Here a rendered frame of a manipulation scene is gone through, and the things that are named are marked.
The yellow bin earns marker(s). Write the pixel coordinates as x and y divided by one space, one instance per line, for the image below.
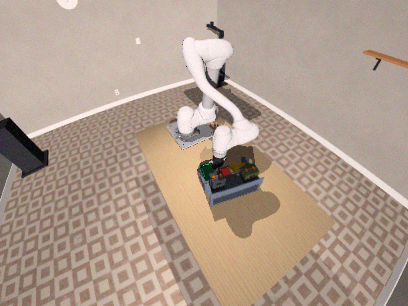
236 167

